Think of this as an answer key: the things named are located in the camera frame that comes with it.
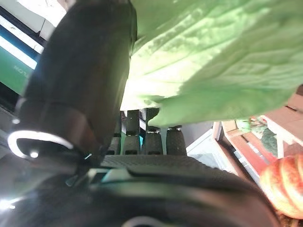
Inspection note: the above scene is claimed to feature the orange pumpkin green stem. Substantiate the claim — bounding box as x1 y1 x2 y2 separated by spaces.
259 153 303 219

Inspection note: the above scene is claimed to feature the dark green toy broccoli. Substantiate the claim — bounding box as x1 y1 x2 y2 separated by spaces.
260 129 279 157

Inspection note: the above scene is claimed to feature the white green napa cabbage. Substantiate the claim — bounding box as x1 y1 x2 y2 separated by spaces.
119 0 303 128

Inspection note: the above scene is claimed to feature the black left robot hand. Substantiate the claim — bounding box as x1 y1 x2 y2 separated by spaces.
0 0 281 227

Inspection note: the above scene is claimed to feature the wooden slatted crate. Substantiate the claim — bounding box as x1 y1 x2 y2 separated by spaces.
213 89 303 180

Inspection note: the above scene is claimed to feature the light green round vegetable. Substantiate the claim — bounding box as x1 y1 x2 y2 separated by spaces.
236 118 253 132

